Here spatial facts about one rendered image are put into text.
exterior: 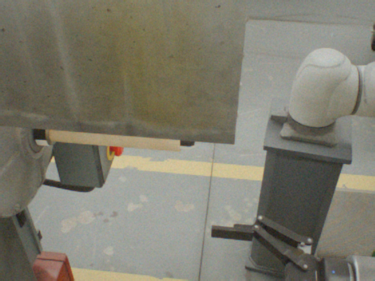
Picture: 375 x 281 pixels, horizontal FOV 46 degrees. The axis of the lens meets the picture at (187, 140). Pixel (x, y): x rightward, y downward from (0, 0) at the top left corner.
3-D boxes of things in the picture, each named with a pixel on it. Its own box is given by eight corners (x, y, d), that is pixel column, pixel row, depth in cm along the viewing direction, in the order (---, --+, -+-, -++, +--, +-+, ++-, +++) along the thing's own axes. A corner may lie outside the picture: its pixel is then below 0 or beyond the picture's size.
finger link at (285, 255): (305, 272, 69) (311, 266, 69) (251, 224, 74) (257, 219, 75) (301, 282, 72) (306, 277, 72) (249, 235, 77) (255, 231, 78)
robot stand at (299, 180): (254, 219, 209) (272, 96, 163) (314, 231, 204) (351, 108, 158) (244, 269, 189) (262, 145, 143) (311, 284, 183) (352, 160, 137)
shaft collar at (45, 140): (37, 151, 62) (29, 126, 59) (49, 130, 66) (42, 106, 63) (51, 152, 62) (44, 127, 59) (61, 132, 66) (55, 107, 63)
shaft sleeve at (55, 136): (51, 146, 62) (47, 128, 60) (59, 131, 65) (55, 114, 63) (179, 156, 61) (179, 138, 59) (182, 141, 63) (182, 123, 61)
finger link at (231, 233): (253, 233, 74) (254, 229, 74) (211, 229, 74) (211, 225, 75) (252, 241, 76) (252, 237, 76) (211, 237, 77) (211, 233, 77)
